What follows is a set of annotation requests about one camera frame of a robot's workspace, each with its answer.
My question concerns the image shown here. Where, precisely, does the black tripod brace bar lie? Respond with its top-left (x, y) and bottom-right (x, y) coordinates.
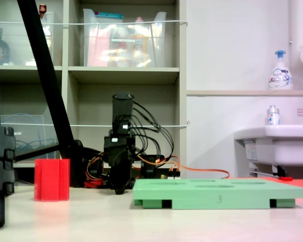
top-left (15, 142), bottom-right (61, 162)

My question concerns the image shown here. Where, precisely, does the black wire bundle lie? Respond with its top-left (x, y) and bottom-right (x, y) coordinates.
top-left (127, 100), bottom-right (175, 162)

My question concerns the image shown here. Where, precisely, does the white foam soap dispenser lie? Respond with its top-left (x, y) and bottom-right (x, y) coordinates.
top-left (268, 49), bottom-right (293, 91)

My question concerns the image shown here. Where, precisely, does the dark glass bottle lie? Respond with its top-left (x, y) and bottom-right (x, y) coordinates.
top-left (0, 27), bottom-right (11, 66)

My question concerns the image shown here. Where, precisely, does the small clear bottle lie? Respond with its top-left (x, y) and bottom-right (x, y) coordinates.
top-left (266, 105), bottom-right (281, 126)

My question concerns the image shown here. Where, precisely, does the white sink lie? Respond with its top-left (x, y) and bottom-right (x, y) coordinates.
top-left (233, 124), bottom-right (303, 177)

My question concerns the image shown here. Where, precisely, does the notched black stack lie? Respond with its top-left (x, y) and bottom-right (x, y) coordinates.
top-left (0, 126), bottom-right (16, 229)

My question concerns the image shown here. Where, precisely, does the beige shelf unit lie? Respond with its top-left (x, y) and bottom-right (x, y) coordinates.
top-left (0, 0), bottom-right (188, 177)

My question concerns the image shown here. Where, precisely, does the teal edged plastic pouch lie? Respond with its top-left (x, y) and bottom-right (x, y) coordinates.
top-left (94, 11), bottom-right (124, 26)

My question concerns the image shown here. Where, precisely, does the red and orange wire bundle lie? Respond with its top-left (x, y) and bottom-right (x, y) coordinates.
top-left (84, 151), bottom-right (110, 189)

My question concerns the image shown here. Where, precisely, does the circuit board with connectors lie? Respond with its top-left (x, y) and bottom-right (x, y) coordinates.
top-left (160, 173), bottom-right (181, 180)

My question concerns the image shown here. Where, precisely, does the orange cable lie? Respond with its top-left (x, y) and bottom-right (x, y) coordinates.
top-left (136, 153), bottom-right (230, 180)

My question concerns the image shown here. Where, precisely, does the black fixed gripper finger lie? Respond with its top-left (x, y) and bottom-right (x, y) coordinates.
top-left (110, 161), bottom-right (132, 195)

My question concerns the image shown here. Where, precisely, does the red cross columnar block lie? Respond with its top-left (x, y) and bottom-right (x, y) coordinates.
top-left (34, 158), bottom-right (71, 202)

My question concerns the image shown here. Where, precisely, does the large clear plastic storage bin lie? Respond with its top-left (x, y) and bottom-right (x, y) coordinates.
top-left (82, 8), bottom-right (167, 68)

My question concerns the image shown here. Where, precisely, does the black tripod leg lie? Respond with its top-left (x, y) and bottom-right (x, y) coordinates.
top-left (16, 0), bottom-right (86, 189)

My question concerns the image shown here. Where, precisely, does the green shape sorting board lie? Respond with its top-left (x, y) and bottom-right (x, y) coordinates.
top-left (132, 178), bottom-right (303, 210)

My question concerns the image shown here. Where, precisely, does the orange label refill bottle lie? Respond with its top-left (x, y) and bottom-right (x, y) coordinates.
top-left (130, 16), bottom-right (149, 67)

